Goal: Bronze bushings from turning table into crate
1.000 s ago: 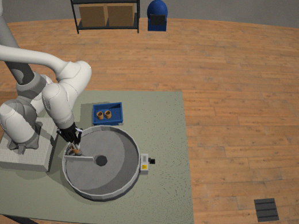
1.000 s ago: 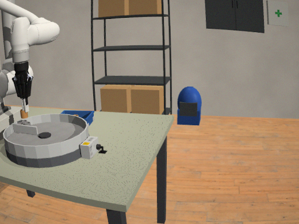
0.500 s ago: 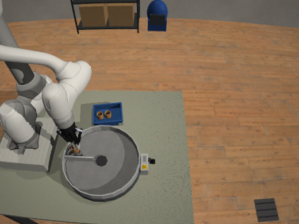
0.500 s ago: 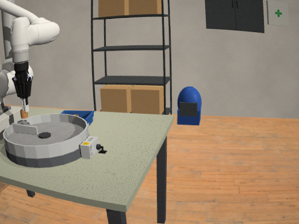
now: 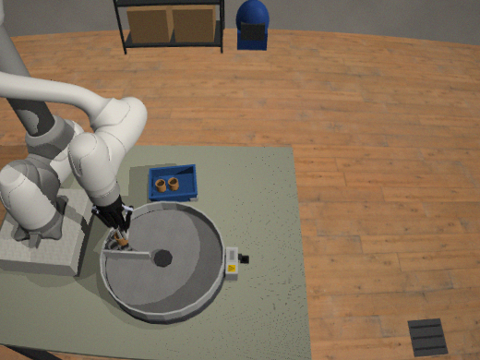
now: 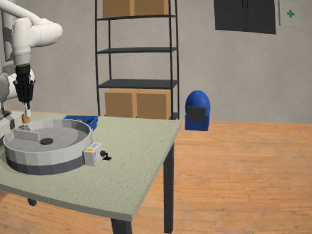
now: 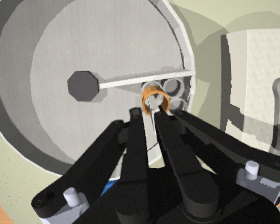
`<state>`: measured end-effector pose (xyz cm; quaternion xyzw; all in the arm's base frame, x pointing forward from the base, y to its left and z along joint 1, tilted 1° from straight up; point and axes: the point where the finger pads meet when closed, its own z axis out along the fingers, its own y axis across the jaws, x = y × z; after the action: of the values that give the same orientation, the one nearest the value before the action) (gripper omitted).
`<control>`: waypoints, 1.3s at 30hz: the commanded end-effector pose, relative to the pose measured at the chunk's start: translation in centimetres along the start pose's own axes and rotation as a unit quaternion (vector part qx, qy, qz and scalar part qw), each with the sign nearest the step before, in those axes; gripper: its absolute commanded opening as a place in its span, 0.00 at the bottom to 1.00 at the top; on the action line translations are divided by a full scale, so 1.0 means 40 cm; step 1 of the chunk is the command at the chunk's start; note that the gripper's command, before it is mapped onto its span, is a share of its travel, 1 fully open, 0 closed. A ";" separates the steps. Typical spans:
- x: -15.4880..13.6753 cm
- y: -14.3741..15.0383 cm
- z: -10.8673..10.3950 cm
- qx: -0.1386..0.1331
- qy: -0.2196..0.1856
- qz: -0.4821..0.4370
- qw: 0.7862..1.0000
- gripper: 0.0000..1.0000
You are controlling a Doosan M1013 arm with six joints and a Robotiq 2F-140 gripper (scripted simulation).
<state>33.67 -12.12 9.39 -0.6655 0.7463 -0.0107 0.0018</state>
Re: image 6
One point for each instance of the blue square tray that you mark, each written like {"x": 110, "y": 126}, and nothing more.
{"x": 86, "y": 119}

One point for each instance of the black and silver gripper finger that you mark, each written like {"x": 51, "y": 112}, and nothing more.
{"x": 20, "y": 93}
{"x": 28, "y": 92}

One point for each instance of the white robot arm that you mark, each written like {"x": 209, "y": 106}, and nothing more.
{"x": 20, "y": 36}

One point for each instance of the grey round turning table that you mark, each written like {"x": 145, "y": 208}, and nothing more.
{"x": 67, "y": 142}

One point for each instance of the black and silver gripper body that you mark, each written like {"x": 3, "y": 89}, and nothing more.
{"x": 23, "y": 72}

